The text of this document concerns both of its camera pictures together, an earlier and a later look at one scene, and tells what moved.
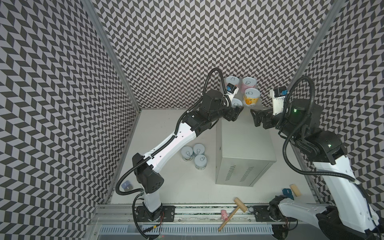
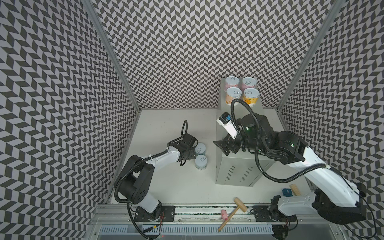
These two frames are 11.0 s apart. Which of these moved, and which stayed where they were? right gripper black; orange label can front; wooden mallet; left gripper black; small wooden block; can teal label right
Moved: left gripper black; right gripper black
Stayed: small wooden block; wooden mallet; can teal label right; orange label can front
